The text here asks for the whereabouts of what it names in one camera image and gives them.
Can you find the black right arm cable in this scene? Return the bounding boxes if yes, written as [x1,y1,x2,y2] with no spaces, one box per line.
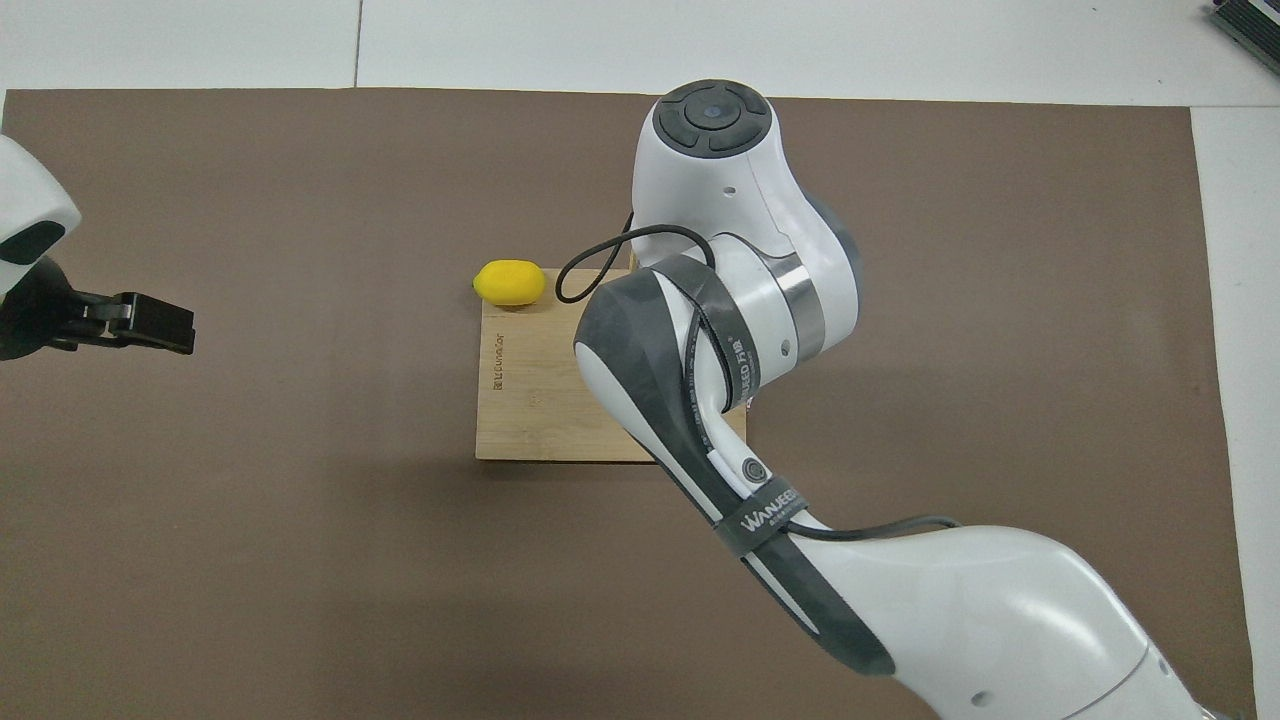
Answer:
[555,210,963,543]

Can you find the brown table mat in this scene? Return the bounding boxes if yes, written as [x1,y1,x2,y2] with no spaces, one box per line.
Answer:
[0,88,1259,720]

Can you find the yellow lemon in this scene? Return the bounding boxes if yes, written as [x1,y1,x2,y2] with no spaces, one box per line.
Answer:
[472,259,548,308]

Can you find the wooden cutting board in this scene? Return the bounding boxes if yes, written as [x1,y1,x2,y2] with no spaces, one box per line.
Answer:
[475,268,749,464]

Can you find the grey ribbed device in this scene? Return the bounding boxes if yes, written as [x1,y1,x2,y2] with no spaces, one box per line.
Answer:
[1205,0,1280,59]

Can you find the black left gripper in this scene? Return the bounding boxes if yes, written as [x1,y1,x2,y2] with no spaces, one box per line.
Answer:
[0,255,197,362]

